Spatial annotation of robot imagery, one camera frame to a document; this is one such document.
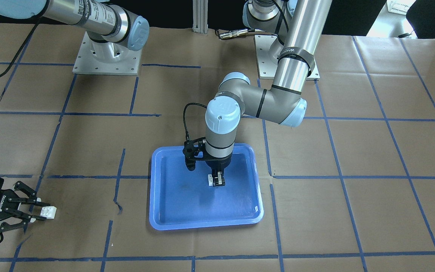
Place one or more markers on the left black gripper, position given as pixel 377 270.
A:
pixel 218 163

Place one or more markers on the white block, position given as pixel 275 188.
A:
pixel 48 212
pixel 211 181

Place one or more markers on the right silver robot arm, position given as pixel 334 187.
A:
pixel 103 22

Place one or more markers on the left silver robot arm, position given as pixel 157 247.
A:
pixel 288 32

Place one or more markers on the blue plastic tray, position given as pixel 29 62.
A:
pixel 180 199

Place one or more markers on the brown paper table cover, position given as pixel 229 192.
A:
pixel 352 188

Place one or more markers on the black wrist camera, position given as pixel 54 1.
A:
pixel 194 150

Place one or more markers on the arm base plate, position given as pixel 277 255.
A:
pixel 268 49
pixel 106 59

